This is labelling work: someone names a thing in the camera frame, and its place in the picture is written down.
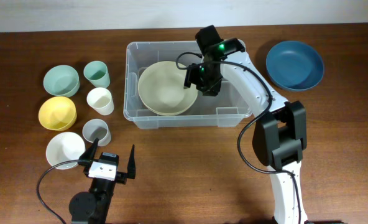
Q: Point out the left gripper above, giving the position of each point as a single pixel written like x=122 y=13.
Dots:
x=120 y=177

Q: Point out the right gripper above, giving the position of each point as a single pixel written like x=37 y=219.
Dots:
x=190 y=76

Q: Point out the beige bowl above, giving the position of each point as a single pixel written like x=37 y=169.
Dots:
x=163 y=82

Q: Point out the dark blue bowl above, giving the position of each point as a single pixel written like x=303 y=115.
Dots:
x=294 y=66

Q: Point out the cream bowl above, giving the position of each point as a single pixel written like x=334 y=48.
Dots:
x=167 y=109

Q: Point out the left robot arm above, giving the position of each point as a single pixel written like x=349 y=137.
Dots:
x=92 y=206

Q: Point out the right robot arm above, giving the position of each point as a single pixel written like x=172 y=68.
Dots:
x=280 y=126

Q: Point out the grey cup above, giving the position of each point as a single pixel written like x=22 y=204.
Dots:
x=97 y=128

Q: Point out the clear plastic storage bin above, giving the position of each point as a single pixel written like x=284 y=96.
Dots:
x=225 y=110

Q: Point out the white small bowl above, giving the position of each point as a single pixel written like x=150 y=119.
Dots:
x=63 y=147

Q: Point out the cream white cup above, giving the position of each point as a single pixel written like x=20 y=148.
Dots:
x=100 y=99

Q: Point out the yellow small bowl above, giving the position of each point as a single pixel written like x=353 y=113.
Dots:
x=57 y=113

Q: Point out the mint green cup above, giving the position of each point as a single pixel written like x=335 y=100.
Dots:
x=97 y=73

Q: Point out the mint green small bowl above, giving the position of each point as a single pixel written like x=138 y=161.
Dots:
x=62 y=80

